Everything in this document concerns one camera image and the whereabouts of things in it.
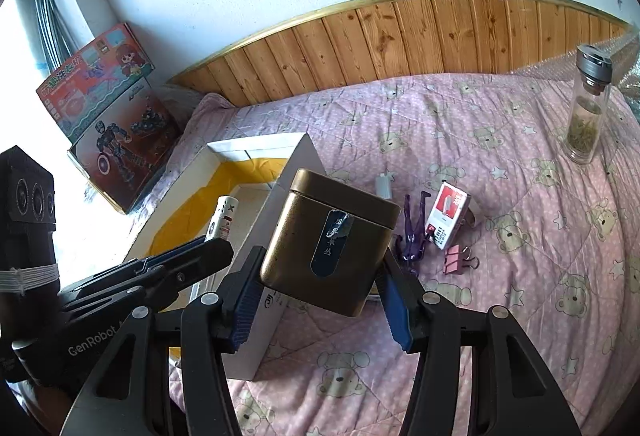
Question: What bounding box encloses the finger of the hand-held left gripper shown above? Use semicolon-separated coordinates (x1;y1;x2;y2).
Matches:
59;238;236;317
90;237;223;284

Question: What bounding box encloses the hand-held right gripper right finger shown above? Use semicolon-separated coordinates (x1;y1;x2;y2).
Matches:
375;258;583;436

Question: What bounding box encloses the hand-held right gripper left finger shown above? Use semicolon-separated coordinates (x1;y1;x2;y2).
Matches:
62;246;268;436

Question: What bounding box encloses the purple toy figure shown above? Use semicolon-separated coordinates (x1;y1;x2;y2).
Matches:
395;192;433;277

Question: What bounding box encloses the pink binder clip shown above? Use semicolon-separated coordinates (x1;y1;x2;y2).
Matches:
443;243;481;276

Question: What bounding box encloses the brown cardboard cube box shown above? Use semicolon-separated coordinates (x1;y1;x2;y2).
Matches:
259;168;401;318

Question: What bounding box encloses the red and white staple box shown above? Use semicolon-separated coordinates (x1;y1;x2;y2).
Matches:
425;181;472;249

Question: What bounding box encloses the white cardboard box yellow tape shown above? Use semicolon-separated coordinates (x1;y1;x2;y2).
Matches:
122;132;331;382

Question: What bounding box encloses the robot figure toy box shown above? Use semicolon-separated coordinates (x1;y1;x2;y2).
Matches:
67;75;183;215

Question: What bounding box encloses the pink bear print blanket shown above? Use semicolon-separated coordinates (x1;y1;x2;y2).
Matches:
127;71;640;436

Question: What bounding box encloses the colourful doll toy box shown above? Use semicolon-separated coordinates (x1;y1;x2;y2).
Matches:
36;22;155;139

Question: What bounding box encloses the clear bubble wrap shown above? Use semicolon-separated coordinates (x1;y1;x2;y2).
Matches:
505;28;640;117

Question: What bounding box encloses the grey cable bundle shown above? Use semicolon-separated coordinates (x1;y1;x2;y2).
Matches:
30;0;91;67

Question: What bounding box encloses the wooden wall panelling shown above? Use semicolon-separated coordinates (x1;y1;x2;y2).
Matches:
167;0;633;108

